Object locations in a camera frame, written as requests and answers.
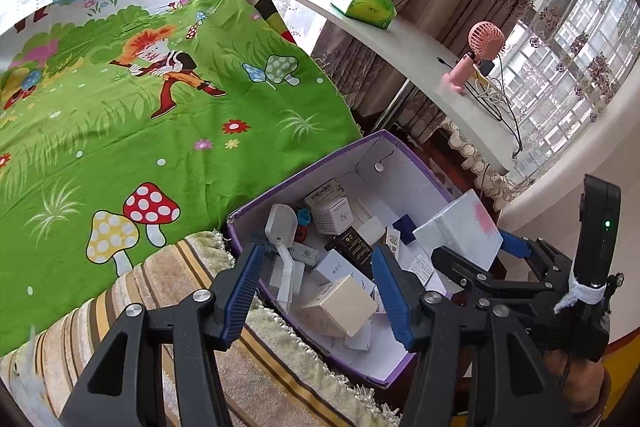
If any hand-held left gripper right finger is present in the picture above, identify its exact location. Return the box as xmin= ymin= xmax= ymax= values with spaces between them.
xmin=371 ymin=246 xmax=567 ymax=427

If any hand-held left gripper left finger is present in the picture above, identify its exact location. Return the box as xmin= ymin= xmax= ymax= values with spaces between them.
xmin=59 ymin=243 xmax=265 ymax=427

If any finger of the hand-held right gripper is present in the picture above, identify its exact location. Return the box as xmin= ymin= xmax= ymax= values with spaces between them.
xmin=431 ymin=246 xmax=552 ymax=309
xmin=499 ymin=230 xmax=575 ymax=289

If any white barcode medicine box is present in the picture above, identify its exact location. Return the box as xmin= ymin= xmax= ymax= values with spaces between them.
xmin=400 ymin=253 xmax=437 ymax=289

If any white box with pink stain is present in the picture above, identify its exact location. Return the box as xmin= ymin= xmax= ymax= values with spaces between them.
xmin=412 ymin=189 xmax=505 ymax=273

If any plain pale cardboard box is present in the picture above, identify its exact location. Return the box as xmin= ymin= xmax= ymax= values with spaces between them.
xmin=298 ymin=274 xmax=379 ymax=339

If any black product box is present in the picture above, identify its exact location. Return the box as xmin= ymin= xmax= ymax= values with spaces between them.
xmin=325 ymin=229 xmax=387 ymax=279

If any white box with printed text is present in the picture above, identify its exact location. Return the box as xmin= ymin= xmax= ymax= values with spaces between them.
xmin=310 ymin=249 xmax=373 ymax=293

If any dark blue small box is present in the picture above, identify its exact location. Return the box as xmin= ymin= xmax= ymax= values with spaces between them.
xmin=392 ymin=214 xmax=418 ymax=248

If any plain white box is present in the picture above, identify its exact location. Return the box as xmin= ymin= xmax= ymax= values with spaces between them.
xmin=357 ymin=217 xmax=386 ymax=245

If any small white box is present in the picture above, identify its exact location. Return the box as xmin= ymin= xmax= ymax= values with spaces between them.
xmin=290 ymin=243 xmax=319 ymax=266

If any white plastic holder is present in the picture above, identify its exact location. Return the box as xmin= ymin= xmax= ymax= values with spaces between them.
xmin=264 ymin=203 xmax=302 ymax=308

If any white cube box with drawing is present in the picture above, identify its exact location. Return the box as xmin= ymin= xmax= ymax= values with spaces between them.
xmin=314 ymin=197 xmax=357 ymax=235

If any beige tall printed box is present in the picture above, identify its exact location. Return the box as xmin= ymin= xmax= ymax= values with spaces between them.
xmin=304 ymin=179 xmax=347 ymax=212

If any purple cardboard box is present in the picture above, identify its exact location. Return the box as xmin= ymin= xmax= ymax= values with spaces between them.
xmin=225 ymin=129 xmax=468 ymax=390

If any person's right hand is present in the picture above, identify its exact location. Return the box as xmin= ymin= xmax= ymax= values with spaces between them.
xmin=542 ymin=349 xmax=612 ymax=427

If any striped plush cushion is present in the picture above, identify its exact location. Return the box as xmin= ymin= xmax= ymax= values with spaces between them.
xmin=0 ymin=232 xmax=401 ymax=427

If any pink desk fan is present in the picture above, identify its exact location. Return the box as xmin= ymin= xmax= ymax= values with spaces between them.
xmin=441 ymin=21 xmax=507 ymax=96

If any chrome desk leg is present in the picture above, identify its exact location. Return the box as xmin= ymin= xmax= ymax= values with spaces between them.
xmin=370 ymin=79 xmax=416 ymax=134

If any purple flowered sheer curtain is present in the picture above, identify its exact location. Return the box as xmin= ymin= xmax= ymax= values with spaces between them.
xmin=440 ymin=0 xmax=640 ymax=212

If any green printed blanket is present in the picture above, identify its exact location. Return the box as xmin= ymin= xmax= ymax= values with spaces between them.
xmin=0 ymin=0 xmax=363 ymax=358

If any white curved desk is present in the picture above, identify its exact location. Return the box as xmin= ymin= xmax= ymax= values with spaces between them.
xmin=286 ymin=0 xmax=516 ymax=172

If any green tissue pack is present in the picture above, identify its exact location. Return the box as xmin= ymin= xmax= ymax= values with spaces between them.
xmin=331 ymin=0 xmax=397 ymax=30

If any black cable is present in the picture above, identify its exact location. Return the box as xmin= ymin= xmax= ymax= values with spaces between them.
xmin=437 ymin=57 xmax=523 ymax=158

